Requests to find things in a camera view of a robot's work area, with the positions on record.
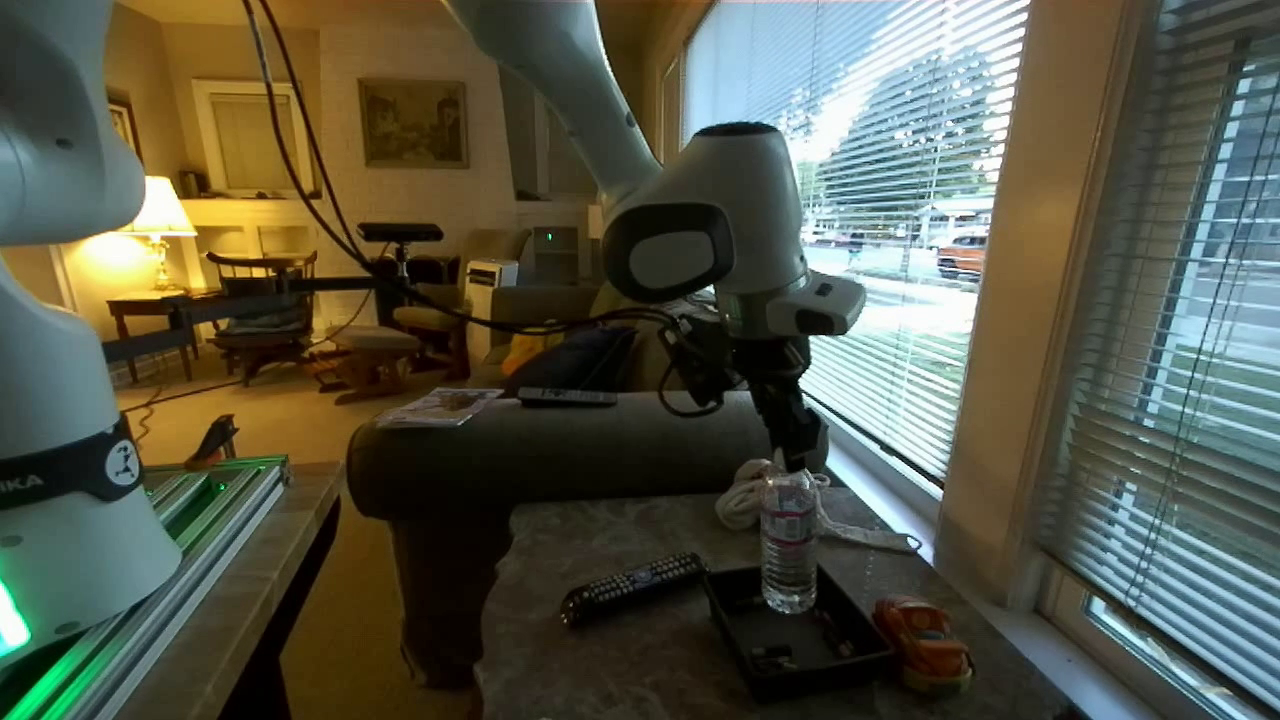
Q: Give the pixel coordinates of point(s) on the small dark picture frame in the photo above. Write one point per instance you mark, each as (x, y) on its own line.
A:
(122, 125)

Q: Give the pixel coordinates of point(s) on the wide white window blinds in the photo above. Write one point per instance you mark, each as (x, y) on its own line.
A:
(906, 200)

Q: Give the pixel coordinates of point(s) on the dark blue pillow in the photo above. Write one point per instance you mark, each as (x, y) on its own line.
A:
(586, 361)

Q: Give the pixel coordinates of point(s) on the black flat device on stand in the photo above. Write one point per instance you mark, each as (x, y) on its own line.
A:
(402, 234)

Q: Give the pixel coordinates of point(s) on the red vehicle outside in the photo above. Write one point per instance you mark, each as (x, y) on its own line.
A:
(963, 255)

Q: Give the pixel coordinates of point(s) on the clear plastic water bottle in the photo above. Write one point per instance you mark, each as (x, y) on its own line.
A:
(790, 547)

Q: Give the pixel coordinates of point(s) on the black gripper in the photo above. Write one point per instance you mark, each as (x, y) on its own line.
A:
(768, 348)

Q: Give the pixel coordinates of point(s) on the slim black remote control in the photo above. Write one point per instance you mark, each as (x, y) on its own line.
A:
(565, 397)

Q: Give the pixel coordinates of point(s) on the narrow white window blinds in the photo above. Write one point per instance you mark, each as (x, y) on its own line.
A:
(1181, 347)

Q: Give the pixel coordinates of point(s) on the green edged board stack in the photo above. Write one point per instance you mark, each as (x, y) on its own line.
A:
(203, 533)

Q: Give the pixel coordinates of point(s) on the crumpled white cloth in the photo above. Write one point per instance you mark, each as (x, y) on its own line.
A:
(742, 504)

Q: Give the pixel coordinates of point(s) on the wooden armchair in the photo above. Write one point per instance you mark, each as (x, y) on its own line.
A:
(426, 322)

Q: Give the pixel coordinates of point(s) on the framed landscape painting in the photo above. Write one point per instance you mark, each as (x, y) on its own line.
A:
(412, 120)

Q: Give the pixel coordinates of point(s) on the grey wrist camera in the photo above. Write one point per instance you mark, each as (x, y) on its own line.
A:
(834, 302)

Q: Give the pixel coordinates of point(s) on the paper magazine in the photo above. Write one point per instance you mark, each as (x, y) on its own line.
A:
(441, 406)

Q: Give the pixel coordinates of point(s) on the orange toy car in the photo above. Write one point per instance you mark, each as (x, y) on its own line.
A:
(920, 645)

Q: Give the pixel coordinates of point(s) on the black rectangular tray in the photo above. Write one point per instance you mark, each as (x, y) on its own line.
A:
(801, 645)

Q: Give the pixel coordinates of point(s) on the grey-green sofa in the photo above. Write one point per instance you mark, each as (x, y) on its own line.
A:
(534, 463)

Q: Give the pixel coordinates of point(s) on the dark wooden desk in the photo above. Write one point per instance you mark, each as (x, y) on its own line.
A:
(203, 313)

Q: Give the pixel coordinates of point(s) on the white framed mirror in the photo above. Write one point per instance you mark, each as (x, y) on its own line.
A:
(253, 134)

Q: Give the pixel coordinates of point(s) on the yellow pillow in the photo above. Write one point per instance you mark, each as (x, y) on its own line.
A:
(526, 353)

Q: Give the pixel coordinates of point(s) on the wooden footstool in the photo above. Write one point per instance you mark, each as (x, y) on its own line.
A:
(364, 348)

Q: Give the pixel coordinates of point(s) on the lit table lamp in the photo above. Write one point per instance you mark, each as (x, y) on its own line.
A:
(159, 213)

